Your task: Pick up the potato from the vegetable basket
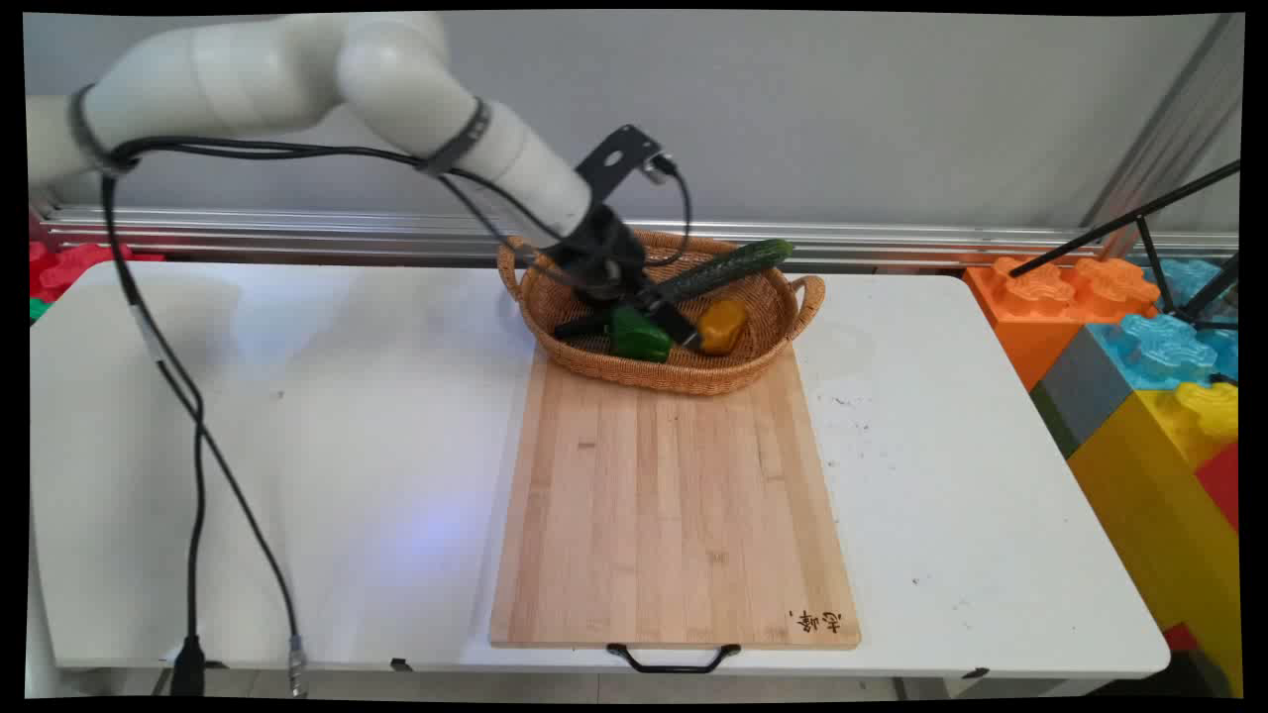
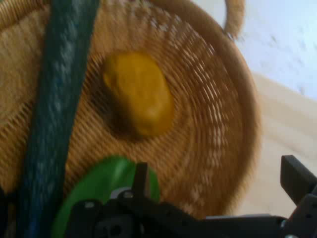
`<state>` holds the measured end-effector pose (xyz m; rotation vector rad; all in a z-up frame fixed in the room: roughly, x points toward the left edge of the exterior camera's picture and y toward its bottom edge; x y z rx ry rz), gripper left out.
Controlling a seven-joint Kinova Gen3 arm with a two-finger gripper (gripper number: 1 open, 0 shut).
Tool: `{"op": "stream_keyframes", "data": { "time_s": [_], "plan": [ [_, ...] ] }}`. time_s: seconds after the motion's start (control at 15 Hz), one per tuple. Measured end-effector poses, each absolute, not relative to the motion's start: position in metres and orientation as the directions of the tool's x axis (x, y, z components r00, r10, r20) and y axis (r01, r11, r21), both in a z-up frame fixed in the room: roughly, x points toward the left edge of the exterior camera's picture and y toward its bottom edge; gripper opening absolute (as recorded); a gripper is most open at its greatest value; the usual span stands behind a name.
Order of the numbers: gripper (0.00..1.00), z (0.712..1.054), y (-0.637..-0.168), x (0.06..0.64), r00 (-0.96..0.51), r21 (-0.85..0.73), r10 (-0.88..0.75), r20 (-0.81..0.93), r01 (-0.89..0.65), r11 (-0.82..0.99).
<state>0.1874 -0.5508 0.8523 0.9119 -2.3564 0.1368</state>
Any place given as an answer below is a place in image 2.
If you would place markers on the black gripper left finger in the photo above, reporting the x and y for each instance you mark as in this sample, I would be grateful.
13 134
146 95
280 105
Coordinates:
140 183

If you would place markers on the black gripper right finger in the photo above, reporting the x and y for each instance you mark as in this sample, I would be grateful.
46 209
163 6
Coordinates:
296 183

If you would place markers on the green plastic fruit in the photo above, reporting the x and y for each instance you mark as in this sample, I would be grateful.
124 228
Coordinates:
104 181

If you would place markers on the beige cloth mat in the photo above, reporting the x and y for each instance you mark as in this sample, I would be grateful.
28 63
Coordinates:
284 129

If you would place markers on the yellow mango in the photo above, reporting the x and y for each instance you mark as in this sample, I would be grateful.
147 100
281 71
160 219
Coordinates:
140 93

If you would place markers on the woven wicker basket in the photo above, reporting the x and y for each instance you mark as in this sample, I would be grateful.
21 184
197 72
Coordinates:
198 104

